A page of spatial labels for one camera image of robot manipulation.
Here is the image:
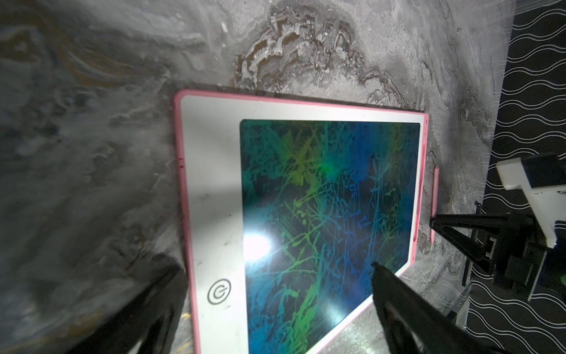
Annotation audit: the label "pink LCD writing tablet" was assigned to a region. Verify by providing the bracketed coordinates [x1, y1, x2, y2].
[174, 90, 429, 353]

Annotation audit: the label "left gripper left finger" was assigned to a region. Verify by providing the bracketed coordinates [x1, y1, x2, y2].
[69, 265, 187, 353]

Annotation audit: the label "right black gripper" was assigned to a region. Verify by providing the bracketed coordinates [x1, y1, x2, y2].
[430, 212, 565, 301]

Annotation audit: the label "pink stylus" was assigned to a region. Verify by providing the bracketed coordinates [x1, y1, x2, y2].
[430, 166, 440, 245]

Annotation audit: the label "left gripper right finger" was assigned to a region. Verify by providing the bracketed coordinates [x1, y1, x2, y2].
[371, 262, 506, 353]

